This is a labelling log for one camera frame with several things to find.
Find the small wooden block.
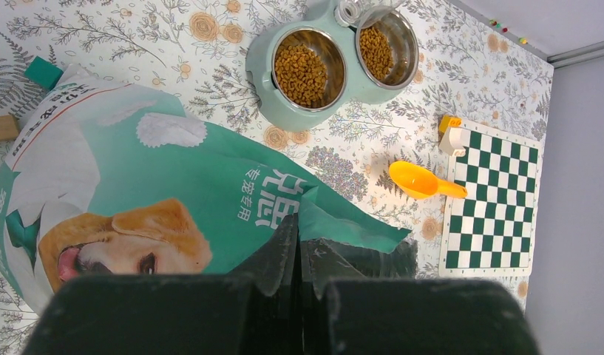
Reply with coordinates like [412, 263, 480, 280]
[0, 115, 20, 142]

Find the white yellow toy block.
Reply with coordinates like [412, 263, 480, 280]
[438, 115, 466, 158]

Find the floral patterned table mat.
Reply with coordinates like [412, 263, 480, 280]
[0, 0, 554, 355]

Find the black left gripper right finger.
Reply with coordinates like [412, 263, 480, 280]
[300, 239, 540, 354]

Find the small teal cube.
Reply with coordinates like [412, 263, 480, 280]
[24, 56, 64, 91]

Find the green white checkerboard mat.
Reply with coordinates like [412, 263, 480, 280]
[438, 121, 543, 278]

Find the orange plastic scoop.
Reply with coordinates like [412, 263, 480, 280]
[389, 160, 468, 200]

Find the green pet food bag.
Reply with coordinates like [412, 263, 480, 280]
[0, 67, 409, 312]

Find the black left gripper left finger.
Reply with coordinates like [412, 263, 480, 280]
[24, 215, 299, 354]

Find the mint green double bowl stand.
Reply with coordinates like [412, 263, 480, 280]
[245, 1, 419, 132]

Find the clear water bottle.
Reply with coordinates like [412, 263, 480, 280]
[334, 0, 405, 29]

